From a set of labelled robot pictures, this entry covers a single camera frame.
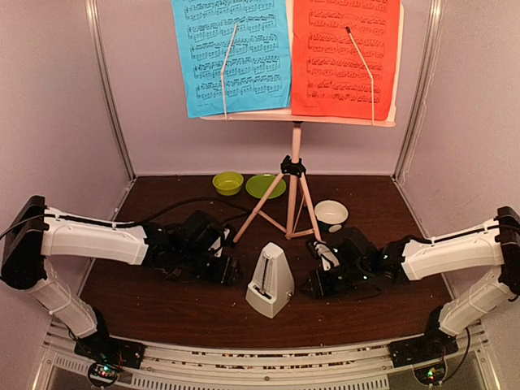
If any right aluminium frame post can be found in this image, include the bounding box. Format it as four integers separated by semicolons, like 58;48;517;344
393;0;445;188

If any front aluminium rail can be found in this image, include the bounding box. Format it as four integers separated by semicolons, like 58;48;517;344
32;320;501;390

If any red sheet music paper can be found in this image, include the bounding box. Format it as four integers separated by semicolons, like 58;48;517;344
291;1;403;123

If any left aluminium frame post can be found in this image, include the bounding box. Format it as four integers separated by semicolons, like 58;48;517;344
84;0;137;192

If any white metronome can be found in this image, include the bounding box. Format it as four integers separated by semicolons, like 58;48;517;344
245;242;295;319

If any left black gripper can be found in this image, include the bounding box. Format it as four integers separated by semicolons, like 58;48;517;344
178;247;244;286

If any aluminium frame post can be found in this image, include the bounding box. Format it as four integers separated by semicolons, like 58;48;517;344
84;0;137;192
393;0;445;188

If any green plate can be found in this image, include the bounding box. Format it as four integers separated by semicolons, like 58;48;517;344
245;174;287;199

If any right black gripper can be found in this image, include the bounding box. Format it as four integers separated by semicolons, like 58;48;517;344
297;263;369;301

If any lime green bowl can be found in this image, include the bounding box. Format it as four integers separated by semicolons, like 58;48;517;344
212;171;244;196

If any clear metronome front cover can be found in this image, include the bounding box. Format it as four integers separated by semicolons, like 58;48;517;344
163;268;182;280

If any pink music stand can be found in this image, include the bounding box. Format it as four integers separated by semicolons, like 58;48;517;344
215;1;405;242

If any blue sheet music paper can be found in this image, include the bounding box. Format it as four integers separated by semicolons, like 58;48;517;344
171;0;292;119

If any white and blue bowl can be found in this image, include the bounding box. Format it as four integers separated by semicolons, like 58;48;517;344
314;200;349;233

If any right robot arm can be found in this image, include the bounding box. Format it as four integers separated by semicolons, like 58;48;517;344
302;206;519;359

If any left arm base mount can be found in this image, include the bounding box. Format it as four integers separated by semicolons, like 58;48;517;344
74;337;145;388

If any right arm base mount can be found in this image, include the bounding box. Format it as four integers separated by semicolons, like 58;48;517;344
388;336;458;387

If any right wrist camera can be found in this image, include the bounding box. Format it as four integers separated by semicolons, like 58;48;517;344
305;239;340;271

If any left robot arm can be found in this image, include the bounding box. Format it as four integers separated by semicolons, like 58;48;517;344
1;196;242;361

